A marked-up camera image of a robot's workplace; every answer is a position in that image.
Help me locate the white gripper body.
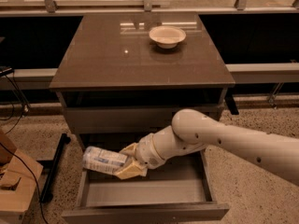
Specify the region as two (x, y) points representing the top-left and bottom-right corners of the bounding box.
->
(135, 133), (165, 169)

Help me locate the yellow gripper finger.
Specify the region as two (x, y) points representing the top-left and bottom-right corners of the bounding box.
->
(114, 157), (148, 180)
(121, 143), (137, 157)

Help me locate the blue plastic water bottle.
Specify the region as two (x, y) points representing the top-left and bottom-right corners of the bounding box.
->
(82, 147), (128, 175)

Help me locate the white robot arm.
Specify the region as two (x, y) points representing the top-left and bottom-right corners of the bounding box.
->
(115, 109), (299, 185)

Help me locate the closed grey upper drawer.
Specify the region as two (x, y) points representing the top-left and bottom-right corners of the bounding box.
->
(64, 104), (224, 135)

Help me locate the open grey bottom drawer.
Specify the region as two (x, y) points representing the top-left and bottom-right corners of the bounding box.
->
(62, 150), (230, 224)

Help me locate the grey drawer cabinet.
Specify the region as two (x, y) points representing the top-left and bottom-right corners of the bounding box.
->
(49, 12), (236, 224)

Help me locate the black metal floor bar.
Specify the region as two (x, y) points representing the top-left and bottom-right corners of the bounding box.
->
(39, 133), (71, 203)

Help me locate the cardboard box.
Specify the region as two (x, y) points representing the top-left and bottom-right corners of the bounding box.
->
(0, 131), (43, 224)

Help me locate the white paper bowl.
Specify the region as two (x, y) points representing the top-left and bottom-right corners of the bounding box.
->
(149, 26), (186, 49)

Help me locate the black device on left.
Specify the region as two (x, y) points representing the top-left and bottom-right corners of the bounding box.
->
(0, 66), (14, 77)

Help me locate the black cable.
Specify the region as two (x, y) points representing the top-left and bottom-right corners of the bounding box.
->
(0, 72), (50, 224)

